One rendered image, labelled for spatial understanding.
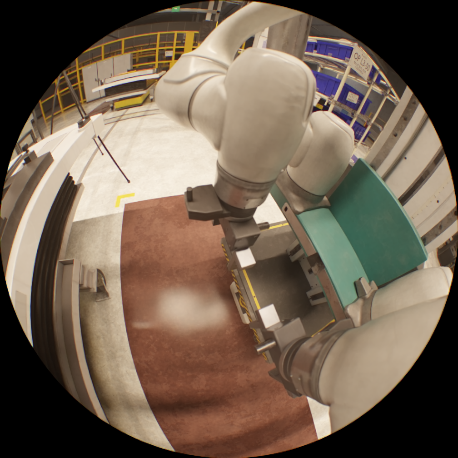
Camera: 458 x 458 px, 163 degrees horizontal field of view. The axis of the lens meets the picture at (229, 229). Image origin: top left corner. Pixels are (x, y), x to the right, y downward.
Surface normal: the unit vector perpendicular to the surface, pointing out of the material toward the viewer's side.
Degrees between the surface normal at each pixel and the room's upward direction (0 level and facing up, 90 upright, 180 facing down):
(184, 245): 0
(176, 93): 71
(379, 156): 90
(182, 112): 99
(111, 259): 0
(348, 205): 90
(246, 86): 78
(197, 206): 0
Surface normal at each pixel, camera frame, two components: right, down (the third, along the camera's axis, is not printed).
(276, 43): -0.66, 0.66
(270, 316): 0.17, -0.54
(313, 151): -0.76, 0.45
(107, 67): 0.26, 0.84
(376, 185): -0.93, 0.19
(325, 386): -1.00, 0.00
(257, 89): -0.40, 0.60
